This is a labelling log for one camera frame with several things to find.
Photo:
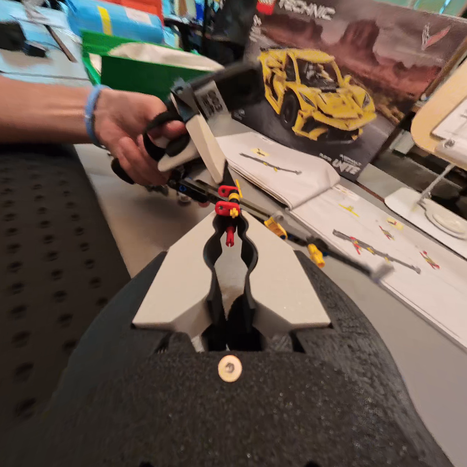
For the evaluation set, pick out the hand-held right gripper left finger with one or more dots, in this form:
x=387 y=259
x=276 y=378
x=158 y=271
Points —
x=175 y=292

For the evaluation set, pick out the person's left hand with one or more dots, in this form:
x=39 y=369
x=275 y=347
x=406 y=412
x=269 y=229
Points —
x=120 y=124

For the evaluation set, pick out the person's left forearm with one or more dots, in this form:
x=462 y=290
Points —
x=43 y=109

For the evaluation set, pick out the lego instruction booklet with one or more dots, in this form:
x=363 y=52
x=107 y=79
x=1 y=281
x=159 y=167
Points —
x=310 y=175

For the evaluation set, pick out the blue wristband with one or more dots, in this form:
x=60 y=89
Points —
x=90 y=113

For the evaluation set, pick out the long grey lego beam assembly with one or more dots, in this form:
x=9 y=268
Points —
x=277 y=228

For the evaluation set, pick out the black device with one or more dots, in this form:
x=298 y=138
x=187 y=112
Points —
x=14 y=38

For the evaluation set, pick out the light blue package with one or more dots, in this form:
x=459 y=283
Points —
x=120 y=20

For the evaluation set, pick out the white document stand wooden board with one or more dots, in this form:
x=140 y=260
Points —
x=437 y=120

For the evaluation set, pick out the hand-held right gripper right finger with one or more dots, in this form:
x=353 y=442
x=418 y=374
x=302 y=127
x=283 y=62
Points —
x=288 y=292

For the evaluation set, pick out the red yellow black lego assembly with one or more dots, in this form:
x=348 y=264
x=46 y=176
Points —
x=226 y=208

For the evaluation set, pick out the black lego set box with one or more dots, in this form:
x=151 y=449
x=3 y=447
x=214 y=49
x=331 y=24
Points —
x=383 y=54

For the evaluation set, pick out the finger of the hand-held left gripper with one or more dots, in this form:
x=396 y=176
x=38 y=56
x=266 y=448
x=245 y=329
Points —
x=209 y=153

